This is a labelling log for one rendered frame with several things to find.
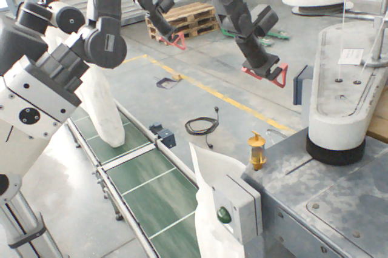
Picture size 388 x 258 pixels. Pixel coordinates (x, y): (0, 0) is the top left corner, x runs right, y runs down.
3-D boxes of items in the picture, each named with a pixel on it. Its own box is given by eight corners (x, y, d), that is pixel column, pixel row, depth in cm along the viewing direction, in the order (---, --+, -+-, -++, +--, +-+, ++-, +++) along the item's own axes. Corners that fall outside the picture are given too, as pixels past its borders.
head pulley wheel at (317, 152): (294, 149, 56) (294, 137, 55) (329, 129, 60) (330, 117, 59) (339, 174, 50) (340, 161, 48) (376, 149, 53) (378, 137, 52)
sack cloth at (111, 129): (91, 128, 277) (59, 46, 239) (115, 119, 285) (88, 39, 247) (107, 152, 241) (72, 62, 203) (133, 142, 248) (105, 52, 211)
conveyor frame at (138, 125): (47, 91, 398) (42, 80, 390) (85, 79, 416) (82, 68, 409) (103, 183, 226) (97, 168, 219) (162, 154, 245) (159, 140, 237)
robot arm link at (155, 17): (142, 14, 133) (147, 15, 128) (153, 2, 133) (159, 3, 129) (152, 26, 137) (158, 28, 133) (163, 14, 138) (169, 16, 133)
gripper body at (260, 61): (257, 53, 98) (247, 36, 93) (281, 60, 90) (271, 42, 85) (244, 69, 97) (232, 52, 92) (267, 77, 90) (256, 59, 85)
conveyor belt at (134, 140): (51, 89, 399) (48, 82, 394) (82, 79, 414) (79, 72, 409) (107, 175, 231) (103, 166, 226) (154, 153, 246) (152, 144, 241)
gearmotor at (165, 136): (145, 137, 270) (141, 123, 263) (160, 131, 276) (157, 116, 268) (160, 153, 248) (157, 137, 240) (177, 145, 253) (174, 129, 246)
